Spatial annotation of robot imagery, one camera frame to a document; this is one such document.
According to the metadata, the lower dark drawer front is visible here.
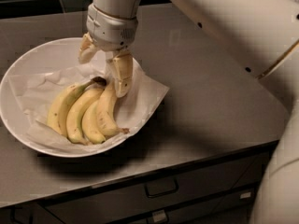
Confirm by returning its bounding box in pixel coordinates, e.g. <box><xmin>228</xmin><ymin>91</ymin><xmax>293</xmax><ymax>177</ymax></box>
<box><xmin>121</xmin><ymin>184</ymin><xmax>256</xmax><ymax>224</ymax></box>

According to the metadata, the large white bowl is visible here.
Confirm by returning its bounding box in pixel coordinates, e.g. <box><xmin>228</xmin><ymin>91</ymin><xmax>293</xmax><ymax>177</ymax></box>
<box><xmin>0</xmin><ymin>36</ymin><xmax>150</xmax><ymax>158</ymax></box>

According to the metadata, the white crumpled paper liner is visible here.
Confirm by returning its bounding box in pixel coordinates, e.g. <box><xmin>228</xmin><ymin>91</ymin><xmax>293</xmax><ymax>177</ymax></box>
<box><xmin>7</xmin><ymin>47</ymin><xmax>170</xmax><ymax>151</ymax></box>

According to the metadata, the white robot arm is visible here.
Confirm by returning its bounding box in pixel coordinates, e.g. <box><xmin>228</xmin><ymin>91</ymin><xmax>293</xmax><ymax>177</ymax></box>
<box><xmin>78</xmin><ymin>0</ymin><xmax>299</xmax><ymax>224</ymax></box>

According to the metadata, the black drawer handle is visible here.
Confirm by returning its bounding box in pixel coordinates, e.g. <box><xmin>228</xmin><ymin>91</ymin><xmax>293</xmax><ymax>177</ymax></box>
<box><xmin>144</xmin><ymin>177</ymin><xmax>178</xmax><ymax>198</ymax></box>

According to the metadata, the dark drawer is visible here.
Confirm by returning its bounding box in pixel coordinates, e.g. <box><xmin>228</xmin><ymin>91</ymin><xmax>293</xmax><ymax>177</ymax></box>
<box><xmin>121</xmin><ymin>184</ymin><xmax>256</xmax><ymax>224</ymax></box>
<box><xmin>45</xmin><ymin>152</ymin><xmax>269</xmax><ymax>224</ymax></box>

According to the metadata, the upper dark drawer front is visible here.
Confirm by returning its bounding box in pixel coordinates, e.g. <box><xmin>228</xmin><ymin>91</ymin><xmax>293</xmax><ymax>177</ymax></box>
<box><xmin>45</xmin><ymin>152</ymin><xmax>269</xmax><ymax>224</ymax></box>

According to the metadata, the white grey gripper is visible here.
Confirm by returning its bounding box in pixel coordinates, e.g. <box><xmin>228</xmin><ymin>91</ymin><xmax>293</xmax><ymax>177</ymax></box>
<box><xmin>78</xmin><ymin>4</ymin><xmax>138</xmax><ymax>98</ymax></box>

